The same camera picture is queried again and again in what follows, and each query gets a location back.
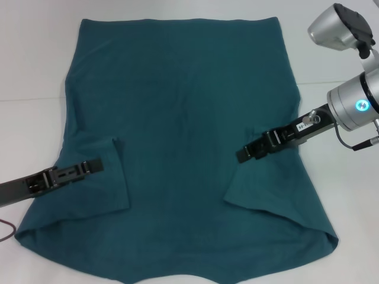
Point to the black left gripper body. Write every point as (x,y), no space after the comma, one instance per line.
(20,190)

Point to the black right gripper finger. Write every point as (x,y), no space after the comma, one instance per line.
(266,146)

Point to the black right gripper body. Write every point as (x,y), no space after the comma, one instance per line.
(325,116)

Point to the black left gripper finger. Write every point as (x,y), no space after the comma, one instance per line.
(77,173)

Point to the teal blue t-shirt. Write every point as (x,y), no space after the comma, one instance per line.
(177,133)

